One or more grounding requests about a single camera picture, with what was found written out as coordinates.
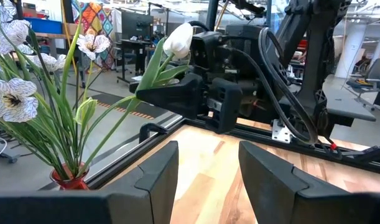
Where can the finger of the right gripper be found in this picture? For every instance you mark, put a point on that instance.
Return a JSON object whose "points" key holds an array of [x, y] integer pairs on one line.
{"points": [[177, 96], [134, 87]]}

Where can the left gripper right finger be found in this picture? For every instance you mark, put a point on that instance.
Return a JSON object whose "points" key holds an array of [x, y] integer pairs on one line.
{"points": [[270, 186]]}

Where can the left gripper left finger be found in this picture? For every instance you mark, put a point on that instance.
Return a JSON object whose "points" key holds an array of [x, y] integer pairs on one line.
{"points": [[152, 186]]}

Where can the white tulip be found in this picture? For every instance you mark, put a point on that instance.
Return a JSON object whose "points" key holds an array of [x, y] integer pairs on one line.
{"points": [[178, 40], [70, 59]]}

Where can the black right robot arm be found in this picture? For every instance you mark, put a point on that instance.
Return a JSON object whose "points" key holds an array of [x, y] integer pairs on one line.
{"points": [[320, 46]]}

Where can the red glass vase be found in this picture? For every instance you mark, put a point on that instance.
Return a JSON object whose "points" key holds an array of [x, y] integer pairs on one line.
{"points": [[70, 183]]}

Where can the black computer monitor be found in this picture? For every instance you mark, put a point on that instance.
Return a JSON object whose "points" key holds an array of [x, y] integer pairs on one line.
{"points": [[137, 25]]}

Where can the colourful patchwork quilt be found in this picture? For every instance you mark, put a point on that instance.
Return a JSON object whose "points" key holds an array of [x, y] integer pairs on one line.
{"points": [[96, 21]]}

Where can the brown cardboard box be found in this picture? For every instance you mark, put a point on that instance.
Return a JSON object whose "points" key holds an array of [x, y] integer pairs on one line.
{"points": [[72, 29]]}

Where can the blue plastic bin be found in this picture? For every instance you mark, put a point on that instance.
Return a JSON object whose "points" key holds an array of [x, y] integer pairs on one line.
{"points": [[43, 26]]}

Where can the grey desk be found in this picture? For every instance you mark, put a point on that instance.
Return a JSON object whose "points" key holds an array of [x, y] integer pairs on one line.
{"points": [[345, 105]]}

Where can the white building pillar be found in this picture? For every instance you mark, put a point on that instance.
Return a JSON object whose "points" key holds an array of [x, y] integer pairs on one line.
{"points": [[351, 46]]}

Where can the grey office chair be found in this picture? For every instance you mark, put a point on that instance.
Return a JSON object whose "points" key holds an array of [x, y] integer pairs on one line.
{"points": [[376, 70]]}

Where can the black frame clamp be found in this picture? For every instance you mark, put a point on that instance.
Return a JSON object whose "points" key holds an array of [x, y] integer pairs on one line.
{"points": [[143, 130]]}

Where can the black aluminium table frame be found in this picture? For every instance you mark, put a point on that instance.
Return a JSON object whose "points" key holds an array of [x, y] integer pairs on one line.
{"points": [[255, 136]]}

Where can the white metal bracket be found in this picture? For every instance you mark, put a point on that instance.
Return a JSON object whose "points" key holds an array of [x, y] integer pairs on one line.
{"points": [[281, 133]]}

